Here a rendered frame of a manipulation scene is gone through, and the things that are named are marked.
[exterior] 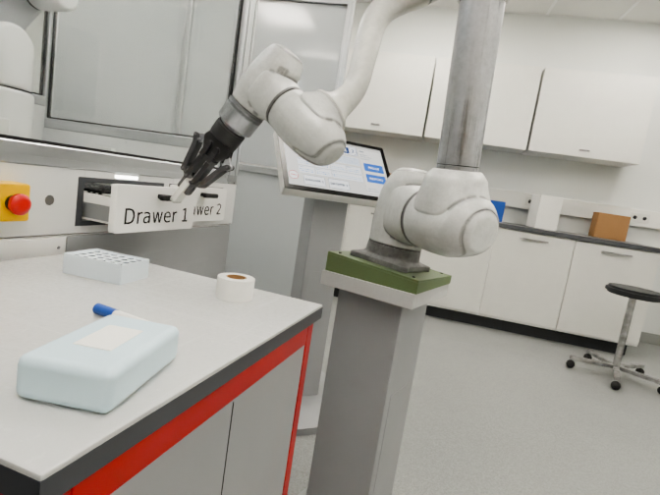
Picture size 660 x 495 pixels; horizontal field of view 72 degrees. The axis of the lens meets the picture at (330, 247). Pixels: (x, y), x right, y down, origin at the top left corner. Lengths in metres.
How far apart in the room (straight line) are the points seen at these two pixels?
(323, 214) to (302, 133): 1.02
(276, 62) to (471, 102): 0.44
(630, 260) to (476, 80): 3.29
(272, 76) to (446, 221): 0.49
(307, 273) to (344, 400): 0.75
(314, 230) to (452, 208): 0.97
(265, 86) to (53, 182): 0.49
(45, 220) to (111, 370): 0.71
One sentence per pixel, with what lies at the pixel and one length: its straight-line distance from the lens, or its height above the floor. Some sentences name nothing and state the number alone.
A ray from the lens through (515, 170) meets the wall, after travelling 4.74.
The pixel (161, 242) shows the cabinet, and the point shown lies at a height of 0.76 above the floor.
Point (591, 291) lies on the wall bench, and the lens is 4.22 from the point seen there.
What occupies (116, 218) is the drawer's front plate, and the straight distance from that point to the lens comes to 1.12.
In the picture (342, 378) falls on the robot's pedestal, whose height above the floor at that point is 0.46.
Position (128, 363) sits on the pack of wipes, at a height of 0.80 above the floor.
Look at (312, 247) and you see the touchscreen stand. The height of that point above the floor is 0.72.
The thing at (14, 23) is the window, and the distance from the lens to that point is 1.12.
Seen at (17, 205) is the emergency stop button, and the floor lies 0.87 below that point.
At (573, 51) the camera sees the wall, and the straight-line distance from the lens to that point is 5.01.
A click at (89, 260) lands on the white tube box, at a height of 0.79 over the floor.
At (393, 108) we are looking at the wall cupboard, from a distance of 4.41.
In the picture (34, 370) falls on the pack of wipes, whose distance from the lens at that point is 0.50.
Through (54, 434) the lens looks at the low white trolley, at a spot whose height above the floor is 0.76.
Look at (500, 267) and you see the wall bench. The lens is 4.04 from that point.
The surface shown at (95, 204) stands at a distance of 1.17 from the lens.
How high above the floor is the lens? 1.00
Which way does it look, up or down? 8 degrees down
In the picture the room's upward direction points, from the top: 9 degrees clockwise
